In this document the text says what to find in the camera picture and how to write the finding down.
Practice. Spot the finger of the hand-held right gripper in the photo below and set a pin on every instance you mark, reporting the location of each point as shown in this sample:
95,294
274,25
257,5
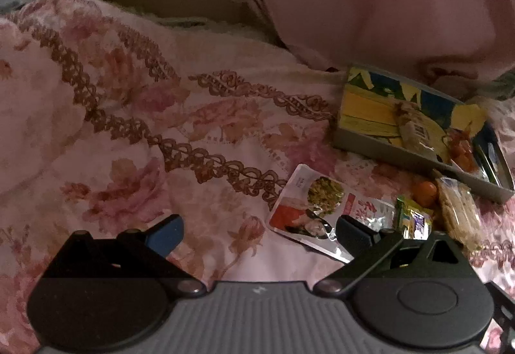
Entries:
503,305

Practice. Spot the grey green cloth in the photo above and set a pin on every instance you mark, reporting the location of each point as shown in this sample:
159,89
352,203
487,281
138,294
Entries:
501,86

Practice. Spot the green stick packet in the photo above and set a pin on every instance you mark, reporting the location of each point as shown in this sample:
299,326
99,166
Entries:
493,171

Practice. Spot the white pouch with food picture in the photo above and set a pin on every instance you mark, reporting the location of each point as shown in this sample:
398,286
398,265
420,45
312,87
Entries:
297,197

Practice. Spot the yellow snack packet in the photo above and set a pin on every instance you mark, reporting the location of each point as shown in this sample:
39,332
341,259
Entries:
414,219

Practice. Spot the grey box with yellow-blue print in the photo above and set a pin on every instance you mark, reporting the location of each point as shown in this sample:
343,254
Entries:
362,116

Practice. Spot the clear bag of orange candies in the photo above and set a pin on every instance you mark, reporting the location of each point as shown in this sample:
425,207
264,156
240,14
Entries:
462,152

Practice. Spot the pink floral blanket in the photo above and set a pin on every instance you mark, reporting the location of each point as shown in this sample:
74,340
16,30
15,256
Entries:
120,116

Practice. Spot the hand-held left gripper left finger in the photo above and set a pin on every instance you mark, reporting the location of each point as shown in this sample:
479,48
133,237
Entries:
165,235

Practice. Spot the clear granola packet white label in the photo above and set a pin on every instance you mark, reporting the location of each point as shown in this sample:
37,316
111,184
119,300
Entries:
418,132

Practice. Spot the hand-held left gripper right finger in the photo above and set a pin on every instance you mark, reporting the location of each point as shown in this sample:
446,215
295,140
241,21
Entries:
356,235

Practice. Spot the small orange tangerine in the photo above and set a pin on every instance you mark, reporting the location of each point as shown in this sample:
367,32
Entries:
425,193

